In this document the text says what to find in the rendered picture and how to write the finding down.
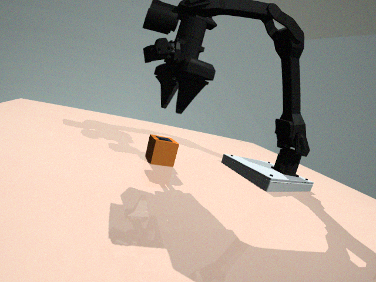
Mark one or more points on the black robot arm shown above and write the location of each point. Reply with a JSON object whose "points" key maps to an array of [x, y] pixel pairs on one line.
{"points": [[196, 17]]}

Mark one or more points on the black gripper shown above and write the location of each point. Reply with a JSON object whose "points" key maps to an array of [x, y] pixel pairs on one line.
{"points": [[188, 75]]}

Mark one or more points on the orange block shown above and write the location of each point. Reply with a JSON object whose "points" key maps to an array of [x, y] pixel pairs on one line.
{"points": [[161, 150]]}

